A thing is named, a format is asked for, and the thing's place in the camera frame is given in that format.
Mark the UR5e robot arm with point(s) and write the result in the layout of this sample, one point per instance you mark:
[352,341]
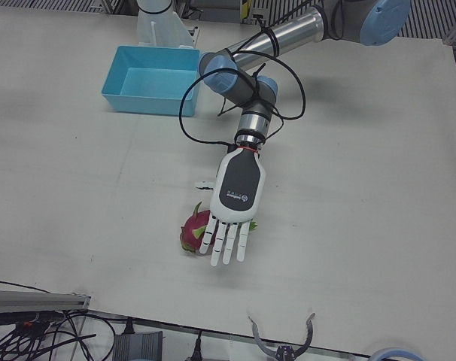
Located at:
[288,34]

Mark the white grey robot hand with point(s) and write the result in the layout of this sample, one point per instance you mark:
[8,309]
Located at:
[237,184]

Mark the light blue plastic bin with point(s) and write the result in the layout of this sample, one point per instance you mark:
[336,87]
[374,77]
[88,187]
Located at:
[156,82]

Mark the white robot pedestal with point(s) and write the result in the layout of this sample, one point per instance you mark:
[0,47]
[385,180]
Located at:
[156,22]

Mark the aluminium profile rail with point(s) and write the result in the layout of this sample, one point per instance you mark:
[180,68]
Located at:
[32,301]

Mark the grey power box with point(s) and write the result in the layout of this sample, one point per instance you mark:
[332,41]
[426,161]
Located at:
[137,347]

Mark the metal grabber clamp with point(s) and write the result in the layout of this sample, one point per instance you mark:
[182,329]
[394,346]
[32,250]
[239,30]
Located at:
[286,353]

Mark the pink dragon fruit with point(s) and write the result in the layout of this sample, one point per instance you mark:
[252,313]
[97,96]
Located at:
[192,227]

